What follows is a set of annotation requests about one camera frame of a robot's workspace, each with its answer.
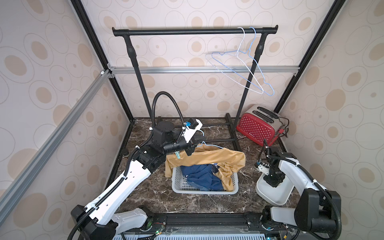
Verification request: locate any white plastic bin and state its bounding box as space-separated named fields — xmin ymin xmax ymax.
xmin=256 ymin=174 xmax=294 ymax=206

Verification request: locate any teal plastic clothespin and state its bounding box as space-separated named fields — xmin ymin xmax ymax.
xmin=175 ymin=151 xmax=181 ymax=159

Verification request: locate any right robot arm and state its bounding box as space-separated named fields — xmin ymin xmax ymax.
xmin=256 ymin=147 xmax=342 ymax=240

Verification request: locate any black clothes rack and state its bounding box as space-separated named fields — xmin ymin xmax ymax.
xmin=112 ymin=25 xmax=279 ymax=151

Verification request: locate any red polka dot toaster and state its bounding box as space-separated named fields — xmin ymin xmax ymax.
xmin=237 ymin=105 xmax=290 ymax=146

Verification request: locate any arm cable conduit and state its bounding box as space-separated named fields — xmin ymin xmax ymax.
xmin=66 ymin=91 xmax=186 ymax=240
xmin=257 ymin=139 xmax=343 ymax=240

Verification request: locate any pale blue wire hanger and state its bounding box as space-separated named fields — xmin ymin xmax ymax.
xmin=197 ymin=130 xmax=223 ymax=149

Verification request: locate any mustard yellow t-shirt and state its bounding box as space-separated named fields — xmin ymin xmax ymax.
xmin=165 ymin=145 xmax=246 ymax=191

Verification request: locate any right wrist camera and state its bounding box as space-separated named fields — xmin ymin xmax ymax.
xmin=256 ymin=162 xmax=270 ymax=176

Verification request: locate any black toaster power cable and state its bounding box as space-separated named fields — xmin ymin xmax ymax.
xmin=275 ymin=116 xmax=291 ymax=139

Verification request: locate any white plastic basket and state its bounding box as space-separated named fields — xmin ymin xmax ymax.
xmin=172 ymin=167 xmax=239 ymax=195

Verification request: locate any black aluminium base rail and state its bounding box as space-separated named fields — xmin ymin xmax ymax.
xmin=83 ymin=209 xmax=337 ymax=240

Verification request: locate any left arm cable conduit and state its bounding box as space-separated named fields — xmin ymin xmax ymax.
xmin=66 ymin=91 xmax=186 ymax=240

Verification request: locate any light blue plastic hanger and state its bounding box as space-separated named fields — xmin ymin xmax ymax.
xmin=206 ymin=27 xmax=275 ymax=97

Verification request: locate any white wire hanger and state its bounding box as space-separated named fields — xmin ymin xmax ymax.
xmin=206 ymin=27 xmax=265 ymax=95

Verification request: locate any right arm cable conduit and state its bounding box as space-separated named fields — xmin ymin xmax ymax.
xmin=257 ymin=139 xmax=343 ymax=240

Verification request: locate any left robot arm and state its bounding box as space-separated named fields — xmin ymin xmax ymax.
xmin=68 ymin=118 xmax=205 ymax=240

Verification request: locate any navy blue t-shirt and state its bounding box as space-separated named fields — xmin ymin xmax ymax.
xmin=180 ymin=164 xmax=224 ymax=191

